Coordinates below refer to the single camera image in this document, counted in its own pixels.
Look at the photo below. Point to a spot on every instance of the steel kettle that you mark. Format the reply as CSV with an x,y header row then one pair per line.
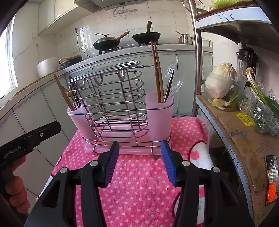
x,y
184,39

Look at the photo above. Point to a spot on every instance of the cardboard sheet on shelf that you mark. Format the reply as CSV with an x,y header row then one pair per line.
x,y
247,149

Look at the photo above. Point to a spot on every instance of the pink utensil cup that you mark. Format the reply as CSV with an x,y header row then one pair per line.
x,y
159,116
83,120

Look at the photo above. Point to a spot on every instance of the green plastic colander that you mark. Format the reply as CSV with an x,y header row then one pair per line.
x,y
225,3

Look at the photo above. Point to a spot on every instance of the pink plastic drip tray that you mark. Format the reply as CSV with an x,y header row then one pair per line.
x,y
138,143

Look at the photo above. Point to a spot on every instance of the clear plastic spoon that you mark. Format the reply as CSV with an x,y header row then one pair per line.
x,y
178,78

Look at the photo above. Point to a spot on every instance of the white bowl on counter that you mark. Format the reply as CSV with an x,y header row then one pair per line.
x,y
48,66

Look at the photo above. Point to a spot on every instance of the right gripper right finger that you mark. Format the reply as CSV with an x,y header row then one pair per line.
x,y
169,163

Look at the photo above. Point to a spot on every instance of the gas stove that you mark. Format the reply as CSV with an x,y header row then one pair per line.
x,y
121,47

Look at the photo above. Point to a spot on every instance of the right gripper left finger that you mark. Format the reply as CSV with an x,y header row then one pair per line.
x,y
57,204

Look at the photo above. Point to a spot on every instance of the wire utensil rack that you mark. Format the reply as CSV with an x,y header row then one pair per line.
x,y
115,96

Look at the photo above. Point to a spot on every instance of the black spoon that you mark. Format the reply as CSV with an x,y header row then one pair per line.
x,y
169,76

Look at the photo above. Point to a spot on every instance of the cabbage in clear container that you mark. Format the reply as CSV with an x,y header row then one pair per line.
x,y
223,86

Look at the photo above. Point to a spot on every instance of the black frying pan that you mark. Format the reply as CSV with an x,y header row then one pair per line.
x,y
146,37

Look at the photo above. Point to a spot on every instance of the gold spoon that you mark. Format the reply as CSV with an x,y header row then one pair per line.
x,y
69,93

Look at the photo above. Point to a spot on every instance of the wooden chopstick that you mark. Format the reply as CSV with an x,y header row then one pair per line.
x,y
159,71
156,72
64,94
73,102

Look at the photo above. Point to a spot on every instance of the right pink utensil cup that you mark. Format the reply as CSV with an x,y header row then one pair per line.
x,y
159,116

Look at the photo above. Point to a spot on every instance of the lidded black wok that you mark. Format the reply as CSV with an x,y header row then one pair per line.
x,y
108,42

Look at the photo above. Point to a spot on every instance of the metal storage shelf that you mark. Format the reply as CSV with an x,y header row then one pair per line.
x,y
218,36

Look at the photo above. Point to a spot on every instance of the left pink utensil cup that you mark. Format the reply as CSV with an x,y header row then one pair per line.
x,y
83,120

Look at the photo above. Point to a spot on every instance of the person left hand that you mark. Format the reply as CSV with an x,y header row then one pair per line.
x,y
18,194

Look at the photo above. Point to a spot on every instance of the green onions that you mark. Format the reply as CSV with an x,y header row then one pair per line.
x,y
273,105

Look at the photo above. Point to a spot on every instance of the black blender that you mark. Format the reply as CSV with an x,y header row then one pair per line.
x,y
247,58

